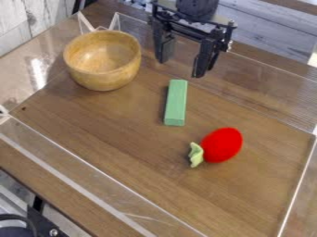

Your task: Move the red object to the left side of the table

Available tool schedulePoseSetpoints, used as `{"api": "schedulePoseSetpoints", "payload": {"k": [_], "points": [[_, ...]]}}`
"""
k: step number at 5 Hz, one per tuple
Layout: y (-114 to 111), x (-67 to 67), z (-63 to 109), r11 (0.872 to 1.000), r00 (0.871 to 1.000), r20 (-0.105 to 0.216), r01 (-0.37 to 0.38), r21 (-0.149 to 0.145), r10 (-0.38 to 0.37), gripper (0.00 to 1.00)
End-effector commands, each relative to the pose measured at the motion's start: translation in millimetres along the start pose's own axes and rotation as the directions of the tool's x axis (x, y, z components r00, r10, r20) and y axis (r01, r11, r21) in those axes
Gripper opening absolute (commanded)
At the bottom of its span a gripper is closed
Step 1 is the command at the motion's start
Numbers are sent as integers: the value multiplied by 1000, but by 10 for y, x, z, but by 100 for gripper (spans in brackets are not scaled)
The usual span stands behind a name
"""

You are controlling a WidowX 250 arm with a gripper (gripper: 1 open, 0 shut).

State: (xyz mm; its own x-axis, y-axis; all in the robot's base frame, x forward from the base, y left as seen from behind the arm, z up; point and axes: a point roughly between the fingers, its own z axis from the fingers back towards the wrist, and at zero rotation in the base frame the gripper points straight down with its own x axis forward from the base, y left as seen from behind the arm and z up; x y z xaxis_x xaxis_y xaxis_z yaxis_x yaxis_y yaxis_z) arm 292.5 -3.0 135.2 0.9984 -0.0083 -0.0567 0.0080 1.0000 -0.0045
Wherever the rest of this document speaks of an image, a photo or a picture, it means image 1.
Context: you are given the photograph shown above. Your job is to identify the wooden bowl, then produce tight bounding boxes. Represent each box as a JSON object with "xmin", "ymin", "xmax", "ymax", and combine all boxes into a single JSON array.
[{"xmin": 63, "ymin": 31, "xmax": 142, "ymax": 92}]

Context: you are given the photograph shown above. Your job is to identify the green rectangular block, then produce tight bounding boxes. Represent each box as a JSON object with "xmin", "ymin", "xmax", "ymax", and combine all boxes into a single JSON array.
[{"xmin": 164, "ymin": 79, "xmax": 189, "ymax": 126}]

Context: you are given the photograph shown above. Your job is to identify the black clamp bracket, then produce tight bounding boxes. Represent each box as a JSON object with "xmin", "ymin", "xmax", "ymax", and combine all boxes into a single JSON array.
[{"xmin": 0, "ymin": 196, "xmax": 70, "ymax": 237}]

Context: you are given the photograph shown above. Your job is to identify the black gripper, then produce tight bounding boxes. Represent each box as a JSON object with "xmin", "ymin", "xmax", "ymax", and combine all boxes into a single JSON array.
[{"xmin": 152, "ymin": 1, "xmax": 239, "ymax": 78}]

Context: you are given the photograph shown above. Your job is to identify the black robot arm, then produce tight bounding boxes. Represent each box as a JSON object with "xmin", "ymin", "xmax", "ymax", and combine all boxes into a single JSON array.
[{"xmin": 150, "ymin": 0, "xmax": 239, "ymax": 78}]

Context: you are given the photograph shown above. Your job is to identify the clear acrylic tray wall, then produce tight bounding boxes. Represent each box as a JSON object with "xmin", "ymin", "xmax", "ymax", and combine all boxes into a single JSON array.
[{"xmin": 0, "ymin": 13, "xmax": 317, "ymax": 237}]

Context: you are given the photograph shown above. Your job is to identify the red plush strawberry toy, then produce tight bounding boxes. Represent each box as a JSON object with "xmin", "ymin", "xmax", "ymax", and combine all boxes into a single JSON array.
[{"xmin": 189, "ymin": 127, "xmax": 243, "ymax": 168}]

